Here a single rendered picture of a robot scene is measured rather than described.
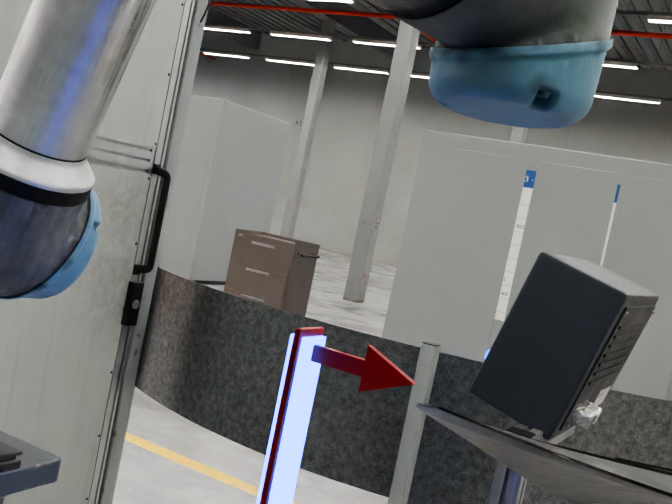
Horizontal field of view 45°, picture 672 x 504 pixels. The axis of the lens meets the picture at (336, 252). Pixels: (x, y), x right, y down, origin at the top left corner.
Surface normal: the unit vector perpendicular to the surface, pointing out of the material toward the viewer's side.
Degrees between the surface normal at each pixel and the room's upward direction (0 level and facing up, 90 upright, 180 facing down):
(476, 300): 90
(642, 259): 90
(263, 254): 90
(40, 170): 67
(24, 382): 90
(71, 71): 110
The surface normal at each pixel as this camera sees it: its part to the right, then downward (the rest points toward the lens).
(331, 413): -0.39, -0.04
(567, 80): 0.47, 0.15
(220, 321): -0.64, -0.09
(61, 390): 0.85, 0.20
